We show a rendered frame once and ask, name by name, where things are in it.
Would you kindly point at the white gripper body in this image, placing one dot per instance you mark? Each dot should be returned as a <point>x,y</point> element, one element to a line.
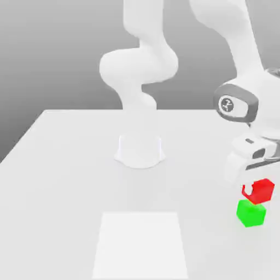
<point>237,172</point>

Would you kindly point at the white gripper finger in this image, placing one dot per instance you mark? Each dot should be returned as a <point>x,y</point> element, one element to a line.
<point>249,188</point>

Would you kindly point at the small red cube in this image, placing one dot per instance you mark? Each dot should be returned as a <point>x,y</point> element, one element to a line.
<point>262,192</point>

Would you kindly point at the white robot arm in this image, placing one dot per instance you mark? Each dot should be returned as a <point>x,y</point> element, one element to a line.
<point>140,65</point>

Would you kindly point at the small green cube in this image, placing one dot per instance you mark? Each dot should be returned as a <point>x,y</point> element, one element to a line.
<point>250,215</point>

